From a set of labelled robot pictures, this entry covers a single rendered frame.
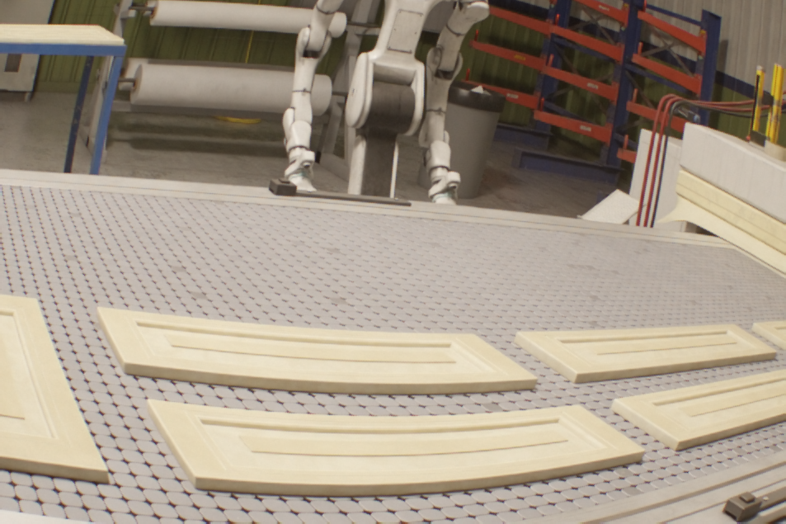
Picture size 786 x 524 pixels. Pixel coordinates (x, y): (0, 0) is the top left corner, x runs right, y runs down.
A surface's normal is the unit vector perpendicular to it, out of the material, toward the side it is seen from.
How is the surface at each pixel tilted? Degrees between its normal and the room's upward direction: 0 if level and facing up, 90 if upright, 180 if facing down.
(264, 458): 11
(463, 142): 93
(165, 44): 90
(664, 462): 0
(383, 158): 70
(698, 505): 0
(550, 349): 0
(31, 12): 90
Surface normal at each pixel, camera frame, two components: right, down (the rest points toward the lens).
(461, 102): -0.15, 0.23
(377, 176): 0.38, -0.05
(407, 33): 0.29, 0.39
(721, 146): -0.85, -0.07
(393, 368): 0.30, -0.87
